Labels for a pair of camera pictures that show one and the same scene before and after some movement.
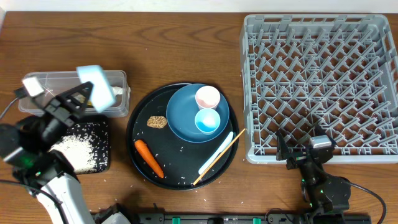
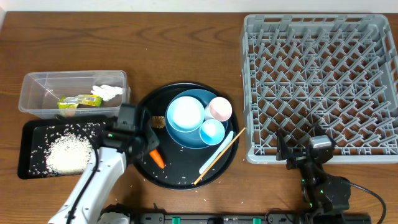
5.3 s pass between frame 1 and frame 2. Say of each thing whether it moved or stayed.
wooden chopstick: stayed
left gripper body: moved
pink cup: moved
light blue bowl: moved
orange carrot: moved
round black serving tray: stayed
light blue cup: moved
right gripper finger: stayed
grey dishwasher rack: stayed
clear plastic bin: stayed
